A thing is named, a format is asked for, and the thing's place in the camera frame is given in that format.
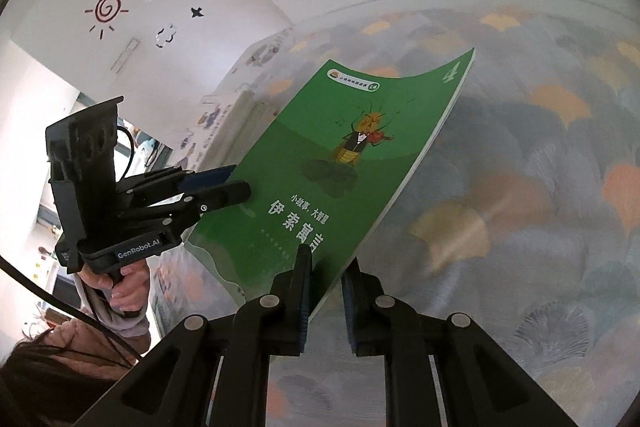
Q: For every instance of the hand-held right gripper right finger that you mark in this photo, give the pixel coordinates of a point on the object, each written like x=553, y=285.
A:
x=351, y=317

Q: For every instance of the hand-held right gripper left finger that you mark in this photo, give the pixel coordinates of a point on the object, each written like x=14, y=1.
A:
x=300, y=307

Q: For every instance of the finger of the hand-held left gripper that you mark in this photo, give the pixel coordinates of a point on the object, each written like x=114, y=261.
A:
x=210, y=174
x=225, y=197

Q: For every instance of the bright green book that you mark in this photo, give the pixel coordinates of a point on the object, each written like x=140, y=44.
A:
x=325, y=147

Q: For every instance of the person's left forearm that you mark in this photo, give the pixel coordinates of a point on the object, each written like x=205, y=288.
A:
x=85, y=337

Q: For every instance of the person's left hand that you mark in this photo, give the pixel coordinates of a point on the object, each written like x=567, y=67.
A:
x=130, y=292

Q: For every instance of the person's hair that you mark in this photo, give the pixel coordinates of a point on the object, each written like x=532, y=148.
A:
x=45, y=387

